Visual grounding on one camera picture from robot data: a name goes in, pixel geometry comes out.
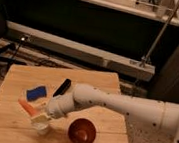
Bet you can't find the orange pepper with green stem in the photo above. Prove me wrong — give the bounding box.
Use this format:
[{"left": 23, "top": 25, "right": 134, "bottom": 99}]
[{"left": 18, "top": 99, "right": 38, "bottom": 116}]

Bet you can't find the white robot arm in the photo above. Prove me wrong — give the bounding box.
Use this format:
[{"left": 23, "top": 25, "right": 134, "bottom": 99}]
[{"left": 31, "top": 83, "right": 179, "bottom": 143}]

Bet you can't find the blue sponge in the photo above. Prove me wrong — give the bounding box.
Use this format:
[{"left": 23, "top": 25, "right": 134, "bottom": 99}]
[{"left": 26, "top": 85, "right": 47, "bottom": 102}]

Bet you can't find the black rectangular block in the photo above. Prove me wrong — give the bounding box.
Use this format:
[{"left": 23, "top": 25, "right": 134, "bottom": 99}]
[{"left": 53, "top": 79, "right": 71, "bottom": 96}]

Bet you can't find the red bowl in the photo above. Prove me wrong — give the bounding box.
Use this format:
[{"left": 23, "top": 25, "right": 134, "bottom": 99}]
[{"left": 67, "top": 118, "right": 96, "bottom": 143}]

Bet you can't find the metal pole stand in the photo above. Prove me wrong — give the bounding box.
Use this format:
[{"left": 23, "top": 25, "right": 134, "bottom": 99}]
[{"left": 139, "top": 0, "right": 179, "bottom": 68}]

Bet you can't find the grey metal rail beam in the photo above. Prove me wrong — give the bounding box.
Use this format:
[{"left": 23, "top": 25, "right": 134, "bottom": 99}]
[{"left": 7, "top": 21, "right": 155, "bottom": 82}]

